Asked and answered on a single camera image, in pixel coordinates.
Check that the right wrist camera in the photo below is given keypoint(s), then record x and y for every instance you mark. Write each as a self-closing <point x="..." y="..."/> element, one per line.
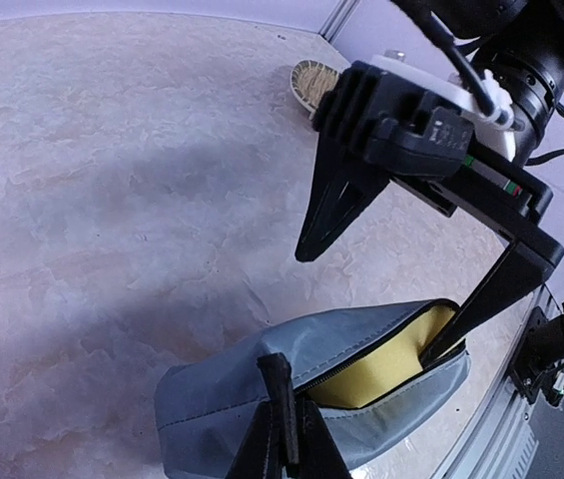
<point x="387" y="115"/>

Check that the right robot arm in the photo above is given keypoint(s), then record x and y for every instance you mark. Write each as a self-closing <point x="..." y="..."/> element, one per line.
<point x="520" y="42"/>

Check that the woven bamboo tray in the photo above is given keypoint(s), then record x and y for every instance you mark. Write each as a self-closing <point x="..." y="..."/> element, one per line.
<point x="310" y="80"/>

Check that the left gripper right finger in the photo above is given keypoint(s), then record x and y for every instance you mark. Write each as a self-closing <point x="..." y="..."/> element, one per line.
<point x="319" y="457"/>

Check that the aluminium front rail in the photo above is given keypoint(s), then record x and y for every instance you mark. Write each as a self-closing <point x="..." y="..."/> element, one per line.
<point x="507" y="437"/>

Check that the grey zip pouch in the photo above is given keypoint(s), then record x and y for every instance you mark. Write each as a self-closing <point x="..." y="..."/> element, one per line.
<point x="203" y="410"/>

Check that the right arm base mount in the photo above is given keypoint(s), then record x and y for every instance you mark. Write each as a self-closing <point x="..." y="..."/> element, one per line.
<point x="537" y="366"/>

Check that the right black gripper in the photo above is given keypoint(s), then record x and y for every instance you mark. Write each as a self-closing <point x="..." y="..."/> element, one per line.
<point x="501" y="195"/>

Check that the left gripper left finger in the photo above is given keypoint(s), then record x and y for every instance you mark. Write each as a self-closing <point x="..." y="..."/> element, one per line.
<point x="260" y="454"/>

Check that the right aluminium frame post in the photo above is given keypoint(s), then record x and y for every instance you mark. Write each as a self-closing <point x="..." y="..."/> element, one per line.
<point x="337" y="19"/>

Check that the yellow sponge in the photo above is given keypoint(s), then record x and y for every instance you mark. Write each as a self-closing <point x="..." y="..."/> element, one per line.
<point x="387" y="366"/>

